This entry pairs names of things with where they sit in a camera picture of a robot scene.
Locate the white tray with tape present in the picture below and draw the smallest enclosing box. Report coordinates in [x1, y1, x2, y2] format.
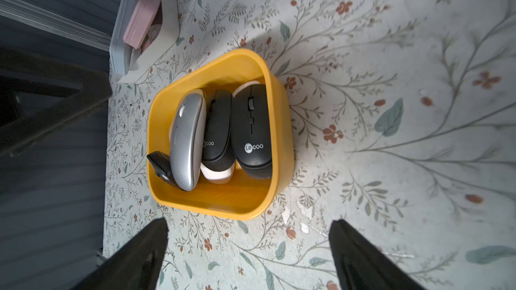
[112, 0, 180, 84]

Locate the silver mouse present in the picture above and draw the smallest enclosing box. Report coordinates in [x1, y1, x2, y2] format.
[169, 89, 207, 191]

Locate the yellow plastic storage box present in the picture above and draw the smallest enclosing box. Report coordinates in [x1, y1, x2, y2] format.
[147, 49, 294, 220]

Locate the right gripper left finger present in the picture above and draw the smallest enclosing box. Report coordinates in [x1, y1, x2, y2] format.
[73, 217, 169, 289]

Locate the pink box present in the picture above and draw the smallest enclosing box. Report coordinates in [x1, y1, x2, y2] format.
[124, 0, 161, 49]

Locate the black mouse row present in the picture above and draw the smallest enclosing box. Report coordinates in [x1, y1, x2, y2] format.
[146, 151, 180, 189]

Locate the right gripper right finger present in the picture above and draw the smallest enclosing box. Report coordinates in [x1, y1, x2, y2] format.
[329, 220, 423, 290]

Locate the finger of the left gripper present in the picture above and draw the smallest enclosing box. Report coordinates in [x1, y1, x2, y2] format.
[1, 48, 112, 155]

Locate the white mouse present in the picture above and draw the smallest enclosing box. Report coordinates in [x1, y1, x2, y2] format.
[200, 163, 235, 185]
[232, 81, 260, 97]

